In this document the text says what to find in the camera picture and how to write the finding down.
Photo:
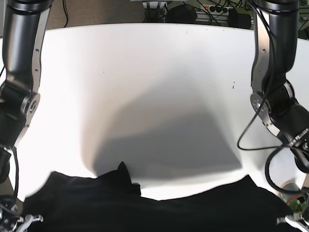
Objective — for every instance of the green potted plant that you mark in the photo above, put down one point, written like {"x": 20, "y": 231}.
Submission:
{"x": 298, "y": 205}

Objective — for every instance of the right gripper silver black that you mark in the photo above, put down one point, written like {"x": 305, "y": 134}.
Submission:
{"x": 10, "y": 220}

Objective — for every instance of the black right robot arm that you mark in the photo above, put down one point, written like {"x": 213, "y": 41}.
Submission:
{"x": 23, "y": 34}

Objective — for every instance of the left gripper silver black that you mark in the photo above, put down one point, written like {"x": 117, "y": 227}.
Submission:
{"x": 296, "y": 221}

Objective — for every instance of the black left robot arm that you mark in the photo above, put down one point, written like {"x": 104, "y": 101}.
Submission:
{"x": 273, "y": 97}

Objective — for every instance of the grey plant pot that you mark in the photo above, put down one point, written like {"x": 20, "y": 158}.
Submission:
{"x": 289, "y": 185}

